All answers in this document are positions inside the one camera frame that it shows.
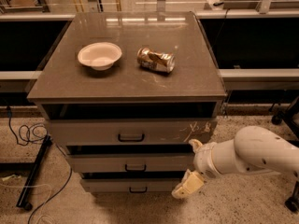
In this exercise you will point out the grey drawer cabinet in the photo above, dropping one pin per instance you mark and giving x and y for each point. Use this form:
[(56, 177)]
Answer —
[(66, 89)]

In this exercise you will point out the grey drawer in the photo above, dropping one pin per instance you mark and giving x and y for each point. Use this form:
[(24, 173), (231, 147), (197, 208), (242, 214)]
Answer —
[(132, 185), (96, 132), (116, 163)]

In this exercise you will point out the black metal stand leg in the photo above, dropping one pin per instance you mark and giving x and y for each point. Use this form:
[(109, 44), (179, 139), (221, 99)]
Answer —
[(23, 201)]

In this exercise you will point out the crushed gold soda can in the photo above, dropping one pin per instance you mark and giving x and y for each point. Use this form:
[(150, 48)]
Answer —
[(156, 61)]

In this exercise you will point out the grey bottom drawer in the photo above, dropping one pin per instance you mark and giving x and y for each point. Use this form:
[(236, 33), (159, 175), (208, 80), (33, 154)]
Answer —
[(132, 185)]

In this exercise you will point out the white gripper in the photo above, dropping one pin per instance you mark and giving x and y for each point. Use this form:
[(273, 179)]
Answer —
[(205, 161)]

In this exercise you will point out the black office chair base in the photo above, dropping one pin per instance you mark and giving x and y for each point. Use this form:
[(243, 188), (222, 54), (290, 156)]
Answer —
[(290, 117)]

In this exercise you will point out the grey metal rail frame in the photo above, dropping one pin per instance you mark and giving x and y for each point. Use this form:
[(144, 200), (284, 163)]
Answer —
[(27, 41)]

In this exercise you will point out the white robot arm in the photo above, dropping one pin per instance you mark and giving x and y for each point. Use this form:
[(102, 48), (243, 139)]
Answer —
[(254, 150)]

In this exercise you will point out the grey top drawer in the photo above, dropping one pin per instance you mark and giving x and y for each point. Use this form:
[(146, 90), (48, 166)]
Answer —
[(96, 132)]

